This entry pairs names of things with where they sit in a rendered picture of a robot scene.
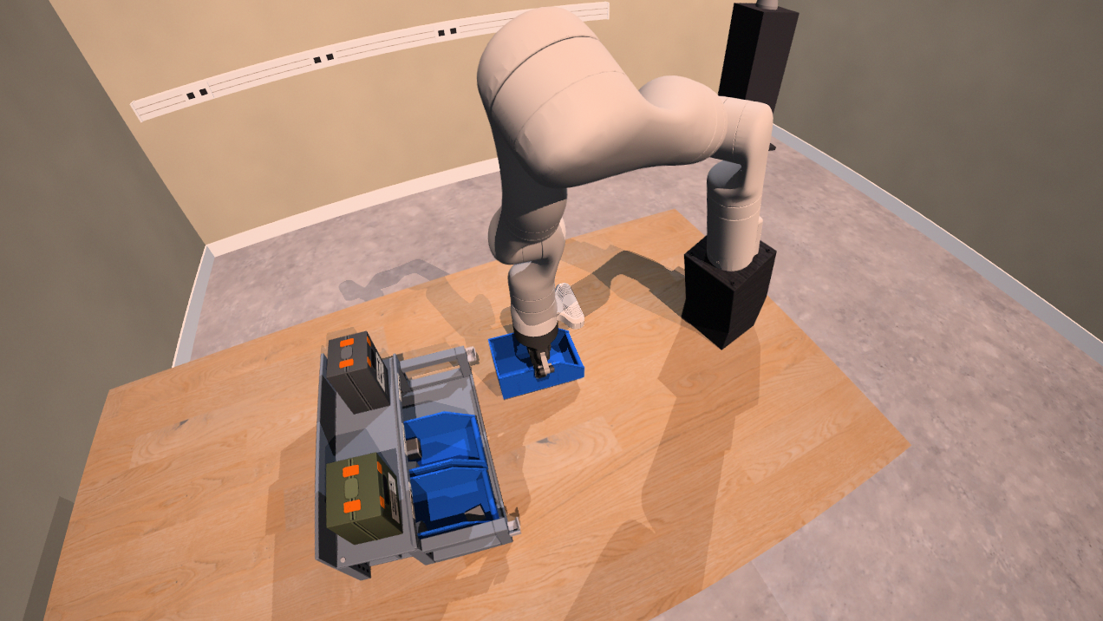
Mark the blue bin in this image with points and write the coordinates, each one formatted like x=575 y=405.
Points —
x=442 y=498
x=511 y=356
x=444 y=436

